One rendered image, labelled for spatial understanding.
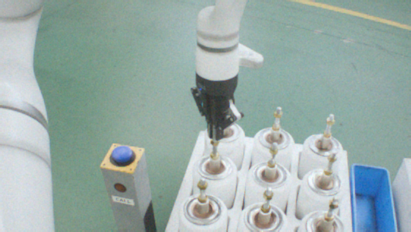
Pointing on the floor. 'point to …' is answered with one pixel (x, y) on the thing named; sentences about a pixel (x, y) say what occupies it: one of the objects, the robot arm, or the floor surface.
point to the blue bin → (371, 200)
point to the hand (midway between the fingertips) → (215, 131)
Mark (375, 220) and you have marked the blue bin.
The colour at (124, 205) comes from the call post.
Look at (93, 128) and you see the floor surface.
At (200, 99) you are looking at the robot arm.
